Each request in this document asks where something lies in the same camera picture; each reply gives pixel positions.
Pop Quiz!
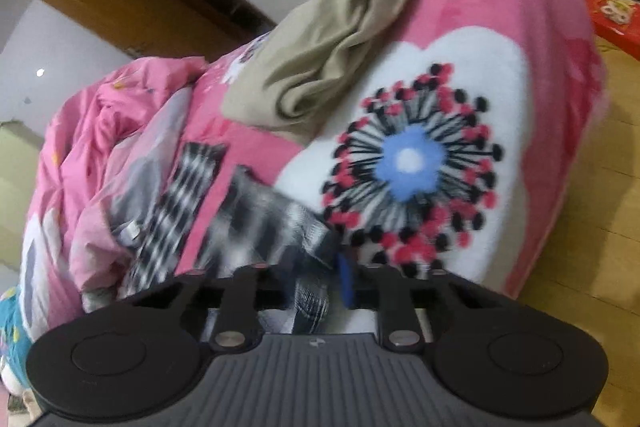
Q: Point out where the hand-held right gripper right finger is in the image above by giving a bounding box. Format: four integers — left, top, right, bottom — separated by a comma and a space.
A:
336, 253, 521, 352

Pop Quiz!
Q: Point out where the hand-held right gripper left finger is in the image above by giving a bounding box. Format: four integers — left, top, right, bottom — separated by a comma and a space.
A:
120, 263, 294, 352

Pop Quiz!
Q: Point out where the black white plaid shirt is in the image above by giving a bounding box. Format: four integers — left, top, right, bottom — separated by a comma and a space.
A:
110, 142, 346, 333

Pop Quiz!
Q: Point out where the pink grey quilt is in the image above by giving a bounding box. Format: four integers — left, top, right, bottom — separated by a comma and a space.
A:
22, 52, 281, 308

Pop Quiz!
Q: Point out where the teal printed blanket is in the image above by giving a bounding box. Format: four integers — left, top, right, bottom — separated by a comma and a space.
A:
0, 287, 32, 375

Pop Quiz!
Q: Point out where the khaki folded garment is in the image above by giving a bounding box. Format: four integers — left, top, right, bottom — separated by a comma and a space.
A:
222, 0, 426, 148

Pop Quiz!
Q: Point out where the pale yellow cabinet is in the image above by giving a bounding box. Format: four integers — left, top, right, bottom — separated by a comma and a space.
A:
0, 119, 51, 268

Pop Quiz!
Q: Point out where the red box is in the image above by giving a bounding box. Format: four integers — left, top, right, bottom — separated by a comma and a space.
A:
582, 0, 640, 52

